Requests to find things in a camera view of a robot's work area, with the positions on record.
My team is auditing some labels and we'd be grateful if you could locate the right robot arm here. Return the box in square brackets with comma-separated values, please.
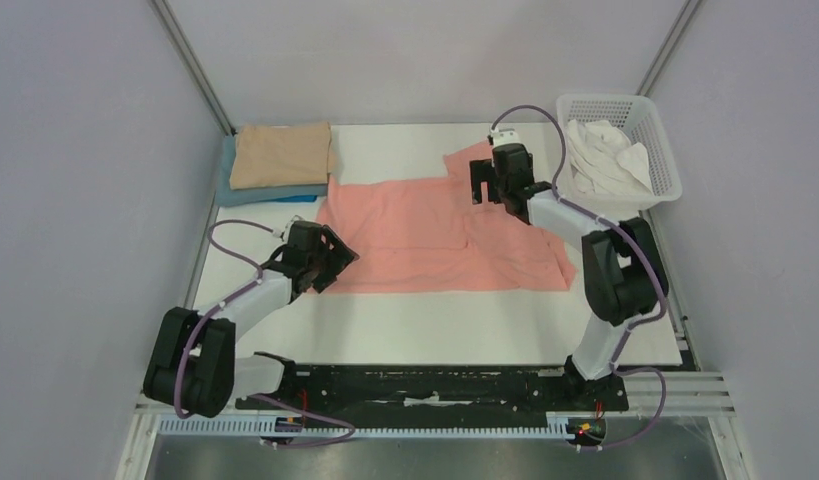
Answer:
[469, 143, 669, 408]

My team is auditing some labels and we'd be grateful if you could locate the beige folded t shirt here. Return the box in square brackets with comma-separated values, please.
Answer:
[229, 122, 337, 190]

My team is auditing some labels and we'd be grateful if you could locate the pink t shirt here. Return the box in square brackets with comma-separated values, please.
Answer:
[316, 143, 577, 294]

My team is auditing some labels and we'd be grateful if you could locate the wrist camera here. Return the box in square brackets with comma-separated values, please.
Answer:
[272, 216, 303, 241]
[487, 128, 521, 148]

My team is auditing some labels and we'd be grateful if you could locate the white t shirt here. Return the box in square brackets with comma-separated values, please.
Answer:
[566, 119, 653, 196]

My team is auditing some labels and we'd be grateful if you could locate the white plastic laundry basket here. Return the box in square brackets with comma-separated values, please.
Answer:
[556, 94, 682, 212]

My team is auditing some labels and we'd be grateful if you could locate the white slotted cable duct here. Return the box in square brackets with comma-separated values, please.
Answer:
[158, 413, 575, 440]

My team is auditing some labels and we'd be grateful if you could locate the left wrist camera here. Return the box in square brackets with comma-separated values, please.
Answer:
[272, 216, 303, 241]

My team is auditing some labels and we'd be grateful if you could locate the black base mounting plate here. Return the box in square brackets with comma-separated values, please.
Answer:
[272, 364, 629, 429]

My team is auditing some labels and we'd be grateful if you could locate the blue folded t shirt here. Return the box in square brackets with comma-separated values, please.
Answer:
[214, 136, 328, 208]

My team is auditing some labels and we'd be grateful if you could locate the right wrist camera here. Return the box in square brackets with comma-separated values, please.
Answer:
[487, 128, 521, 148]

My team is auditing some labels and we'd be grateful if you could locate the aluminium frame rail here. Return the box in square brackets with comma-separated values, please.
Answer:
[135, 369, 736, 417]

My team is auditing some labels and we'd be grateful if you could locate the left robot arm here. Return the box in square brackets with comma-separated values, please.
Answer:
[142, 218, 360, 419]

